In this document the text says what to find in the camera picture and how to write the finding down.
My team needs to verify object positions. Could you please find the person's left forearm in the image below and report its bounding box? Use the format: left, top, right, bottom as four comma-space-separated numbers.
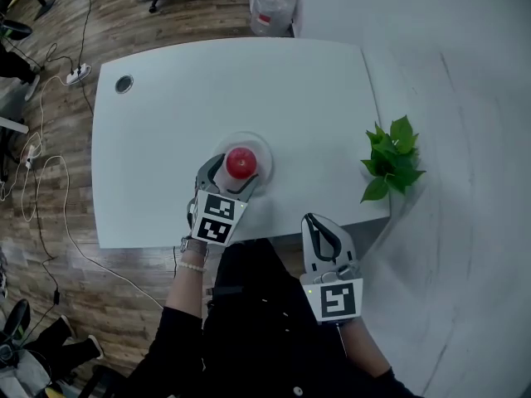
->
164, 250, 208, 318

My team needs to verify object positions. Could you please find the white round plate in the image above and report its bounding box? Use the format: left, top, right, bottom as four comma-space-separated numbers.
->
211, 130, 274, 197

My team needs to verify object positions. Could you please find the person's black clothing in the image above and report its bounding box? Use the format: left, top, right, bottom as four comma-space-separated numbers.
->
128, 238, 424, 398

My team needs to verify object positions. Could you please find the white desk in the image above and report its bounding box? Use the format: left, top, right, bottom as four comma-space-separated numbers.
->
0, 116, 30, 134

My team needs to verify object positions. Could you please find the black power cable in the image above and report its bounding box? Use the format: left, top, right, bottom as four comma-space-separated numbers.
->
77, 0, 95, 115

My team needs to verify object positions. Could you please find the thin black cable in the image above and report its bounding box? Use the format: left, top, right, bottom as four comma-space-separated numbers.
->
31, 167, 61, 332

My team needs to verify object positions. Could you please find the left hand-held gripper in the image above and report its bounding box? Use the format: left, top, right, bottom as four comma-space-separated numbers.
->
185, 154, 261, 247

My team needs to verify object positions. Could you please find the clear water jug red cap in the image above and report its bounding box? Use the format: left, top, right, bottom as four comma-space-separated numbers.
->
249, 0, 300, 37

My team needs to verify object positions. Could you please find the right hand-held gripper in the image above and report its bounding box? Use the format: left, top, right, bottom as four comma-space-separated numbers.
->
299, 212, 364, 326

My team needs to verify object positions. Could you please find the white power strip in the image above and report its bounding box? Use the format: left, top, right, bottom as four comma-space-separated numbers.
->
66, 63, 92, 85

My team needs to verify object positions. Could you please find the grey wrist strap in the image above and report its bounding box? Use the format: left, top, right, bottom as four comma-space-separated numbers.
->
180, 236, 210, 256

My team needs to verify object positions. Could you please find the white cable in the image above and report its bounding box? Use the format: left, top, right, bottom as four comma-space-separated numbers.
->
0, 75, 165, 310

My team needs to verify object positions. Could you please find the red apple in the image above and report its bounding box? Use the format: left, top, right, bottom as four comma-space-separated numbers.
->
225, 147, 258, 180

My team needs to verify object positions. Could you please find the person's right forearm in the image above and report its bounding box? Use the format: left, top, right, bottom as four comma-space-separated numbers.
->
338, 319, 393, 379

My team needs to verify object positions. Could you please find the green potted plant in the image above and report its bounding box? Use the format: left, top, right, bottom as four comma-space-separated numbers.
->
359, 114, 426, 205

